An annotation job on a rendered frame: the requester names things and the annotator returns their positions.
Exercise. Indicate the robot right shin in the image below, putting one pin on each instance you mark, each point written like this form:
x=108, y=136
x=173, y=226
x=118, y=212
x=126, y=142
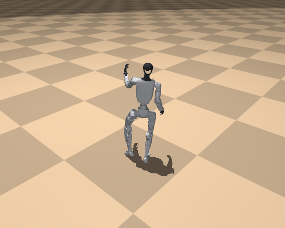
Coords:
x=148, y=145

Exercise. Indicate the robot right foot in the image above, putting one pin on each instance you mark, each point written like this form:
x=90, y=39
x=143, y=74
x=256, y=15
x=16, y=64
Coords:
x=146, y=158

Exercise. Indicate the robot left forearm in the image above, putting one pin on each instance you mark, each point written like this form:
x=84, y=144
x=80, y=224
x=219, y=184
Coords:
x=126, y=79

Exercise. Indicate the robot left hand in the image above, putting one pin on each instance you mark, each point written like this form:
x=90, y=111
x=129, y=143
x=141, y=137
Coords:
x=125, y=73

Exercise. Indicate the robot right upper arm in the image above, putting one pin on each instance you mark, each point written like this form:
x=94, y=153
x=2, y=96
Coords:
x=157, y=85

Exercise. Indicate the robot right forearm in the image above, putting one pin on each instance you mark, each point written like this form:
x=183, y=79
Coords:
x=160, y=107

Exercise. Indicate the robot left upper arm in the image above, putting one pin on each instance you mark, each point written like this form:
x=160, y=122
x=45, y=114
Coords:
x=132, y=82

